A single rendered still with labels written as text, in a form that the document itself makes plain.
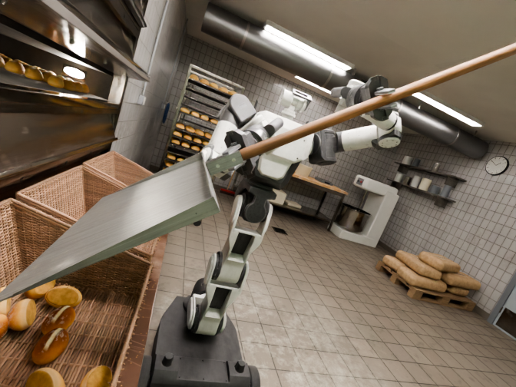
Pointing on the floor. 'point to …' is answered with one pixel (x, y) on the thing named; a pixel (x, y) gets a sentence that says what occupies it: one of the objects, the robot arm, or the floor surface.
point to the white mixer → (379, 210)
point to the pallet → (428, 292)
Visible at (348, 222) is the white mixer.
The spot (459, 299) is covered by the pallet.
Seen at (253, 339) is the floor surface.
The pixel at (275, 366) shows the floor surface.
